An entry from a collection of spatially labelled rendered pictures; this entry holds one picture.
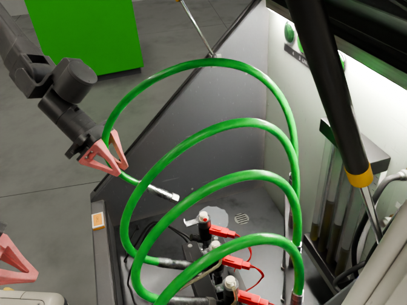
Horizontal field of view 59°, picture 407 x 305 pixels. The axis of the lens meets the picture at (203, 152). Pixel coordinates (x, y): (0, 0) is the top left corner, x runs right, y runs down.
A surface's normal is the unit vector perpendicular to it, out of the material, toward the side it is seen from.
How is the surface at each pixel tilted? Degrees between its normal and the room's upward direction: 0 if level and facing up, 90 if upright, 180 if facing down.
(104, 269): 0
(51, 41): 90
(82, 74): 46
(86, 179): 0
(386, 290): 76
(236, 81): 90
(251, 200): 0
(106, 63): 90
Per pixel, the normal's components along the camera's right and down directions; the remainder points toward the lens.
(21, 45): 0.65, -0.62
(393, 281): -0.94, 0.04
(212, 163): 0.29, 0.56
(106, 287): -0.07, -0.79
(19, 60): -0.44, 0.16
